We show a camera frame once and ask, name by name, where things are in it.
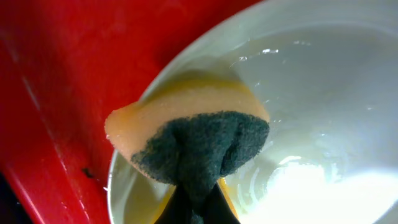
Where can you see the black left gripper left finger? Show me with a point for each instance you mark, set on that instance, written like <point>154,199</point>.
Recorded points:
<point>178,210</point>

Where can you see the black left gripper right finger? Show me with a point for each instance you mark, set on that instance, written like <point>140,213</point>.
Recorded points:
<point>216,209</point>

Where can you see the yellow green scrub sponge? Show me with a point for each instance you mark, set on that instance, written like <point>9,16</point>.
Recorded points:
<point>191,132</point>

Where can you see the light green plate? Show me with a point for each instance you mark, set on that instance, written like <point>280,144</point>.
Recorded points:
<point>326,72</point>

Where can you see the black tray of soapy water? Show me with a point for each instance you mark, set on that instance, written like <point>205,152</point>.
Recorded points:
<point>12,211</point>

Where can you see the red plastic tray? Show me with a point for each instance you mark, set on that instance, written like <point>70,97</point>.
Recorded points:
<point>65,65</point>

